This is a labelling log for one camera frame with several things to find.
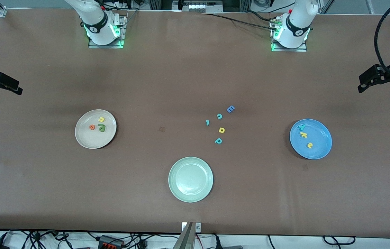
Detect pale green round plate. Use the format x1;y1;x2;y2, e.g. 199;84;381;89
168;157;214;203

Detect brown table cover sheet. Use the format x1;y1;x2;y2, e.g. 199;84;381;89
0;8;390;239

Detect blue round plate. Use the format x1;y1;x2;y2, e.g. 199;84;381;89
290;119;333;160

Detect aluminium camera mast profile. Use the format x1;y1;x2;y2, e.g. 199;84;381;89
172;222;195;249

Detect white metal bracket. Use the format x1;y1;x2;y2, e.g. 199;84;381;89
182;222;202;232

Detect black looped floor cable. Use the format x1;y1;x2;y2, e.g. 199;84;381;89
322;236;356;247

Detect aluminium equipment rack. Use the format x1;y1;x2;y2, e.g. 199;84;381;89
171;0;224;13

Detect long black table cable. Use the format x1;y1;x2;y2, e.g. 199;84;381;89
202;12;279;31

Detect pale brown round plate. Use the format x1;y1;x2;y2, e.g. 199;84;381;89
75;109;117;149

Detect black power strip red switches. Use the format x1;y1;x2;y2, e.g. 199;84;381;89
98;234;125;249

